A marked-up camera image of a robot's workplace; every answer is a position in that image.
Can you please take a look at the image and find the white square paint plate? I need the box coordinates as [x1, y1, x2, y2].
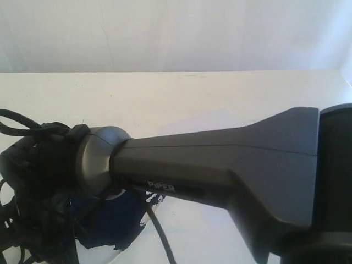
[70, 191, 150, 263]

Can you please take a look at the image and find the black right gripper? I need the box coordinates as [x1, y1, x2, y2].
[1, 123, 90, 263]

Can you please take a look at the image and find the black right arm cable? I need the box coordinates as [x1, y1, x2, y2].
[142, 200, 178, 264]

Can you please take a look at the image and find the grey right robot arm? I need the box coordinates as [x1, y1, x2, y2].
[1, 103, 351, 263]

